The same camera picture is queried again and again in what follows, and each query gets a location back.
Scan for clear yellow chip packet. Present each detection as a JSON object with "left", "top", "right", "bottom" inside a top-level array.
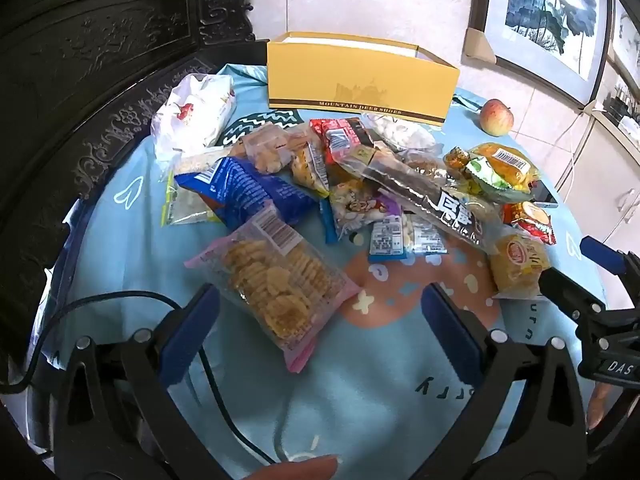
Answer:
[{"left": 287, "top": 130, "right": 333, "bottom": 198}]

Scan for red and black snack packet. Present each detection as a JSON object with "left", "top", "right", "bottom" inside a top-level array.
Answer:
[{"left": 309, "top": 117, "right": 376, "bottom": 166}]

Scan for red apple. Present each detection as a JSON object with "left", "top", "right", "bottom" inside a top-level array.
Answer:
[{"left": 479, "top": 98, "right": 516, "bottom": 137}]

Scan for clear rice cracker bag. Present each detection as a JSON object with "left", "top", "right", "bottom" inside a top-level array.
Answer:
[{"left": 161, "top": 152, "right": 226, "bottom": 227}]

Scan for person's left hand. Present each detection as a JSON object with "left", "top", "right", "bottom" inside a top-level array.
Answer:
[{"left": 239, "top": 454, "right": 342, "bottom": 480}]

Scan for dark carved wooden furniture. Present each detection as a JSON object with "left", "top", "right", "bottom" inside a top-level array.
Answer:
[{"left": 0, "top": 0, "right": 273, "bottom": 321}]

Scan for white plastic bag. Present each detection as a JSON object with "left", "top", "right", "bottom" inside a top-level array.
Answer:
[{"left": 151, "top": 74, "right": 237, "bottom": 161}]

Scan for clear bag of waffle crackers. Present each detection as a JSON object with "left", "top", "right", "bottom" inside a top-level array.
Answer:
[{"left": 184, "top": 200, "right": 362, "bottom": 374}]

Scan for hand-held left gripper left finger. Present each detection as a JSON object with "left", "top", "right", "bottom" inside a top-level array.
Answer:
[{"left": 52, "top": 284, "right": 221, "bottom": 480}]

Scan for small red snack packet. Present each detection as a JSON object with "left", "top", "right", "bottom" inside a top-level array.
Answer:
[{"left": 500, "top": 201, "right": 557, "bottom": 246}]

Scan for yellow cake packet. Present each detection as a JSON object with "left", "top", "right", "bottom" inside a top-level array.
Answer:
[{"left": 487, "top": 230, "right": 552, "bottom": 299}]

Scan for framed lotus painting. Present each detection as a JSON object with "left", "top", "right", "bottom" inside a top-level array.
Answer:
[{"left": 467, "top": 0, "right": 616, "bottom": 108}]

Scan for light blue printed tablecloth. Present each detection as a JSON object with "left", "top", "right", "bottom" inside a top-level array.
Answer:
[{"left": 30, "top": 62, "right": 608, "bottom": 480}]

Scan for person's right hand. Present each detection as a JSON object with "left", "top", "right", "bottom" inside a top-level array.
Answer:
[{"left": 586, "top": 384, "right": 618, "bottom": 432}]

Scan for clear small cookie packet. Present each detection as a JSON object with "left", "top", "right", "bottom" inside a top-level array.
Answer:
[{"left": 242, "top": 124, "right": 297, "bottom": 175}]

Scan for clear bag of white nuts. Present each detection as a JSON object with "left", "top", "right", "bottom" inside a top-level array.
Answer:
[{"left": 365, "top": 112, "right": 444, "bottom": 154}]

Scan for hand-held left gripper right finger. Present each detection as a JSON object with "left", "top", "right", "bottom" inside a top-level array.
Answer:
[{"left": 421, "top": 282, "right": 590, "bottom": 480}]

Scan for black phone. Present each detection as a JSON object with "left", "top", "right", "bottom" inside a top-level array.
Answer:
[{"left": 529, "top": 180, "right": 560, "bottom": 209}]

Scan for black cable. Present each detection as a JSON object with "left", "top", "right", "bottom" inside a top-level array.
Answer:
[{"left": 0, "top": 291, "right": 281, "bottom": 466}]

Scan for blue strip snack packet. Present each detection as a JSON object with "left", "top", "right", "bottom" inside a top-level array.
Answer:
[{"left": 318, "top": 199, "right": 342, "bottom": 246}]

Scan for small blue label packet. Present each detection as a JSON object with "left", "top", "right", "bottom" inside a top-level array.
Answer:
[{"left": 367, "top": 215, "right": 408, "bottom": 262}]

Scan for framed ink painting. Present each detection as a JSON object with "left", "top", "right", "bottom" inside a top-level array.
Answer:
[{"left": 605, "top": 0, "right": 640, "bottom": 92}]

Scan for yellow cardboard box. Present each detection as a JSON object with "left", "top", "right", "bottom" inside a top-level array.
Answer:
[{"left": 266, "top": 31, "right": 461, "bottom": 127}]

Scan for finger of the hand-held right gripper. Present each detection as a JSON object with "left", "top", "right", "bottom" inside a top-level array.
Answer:
[
  {"left": 537, "top": 266, "right": 611, "bottom": 332},
  {"left": 579, "top": 236, "right": 640, "bottom": 282}
]

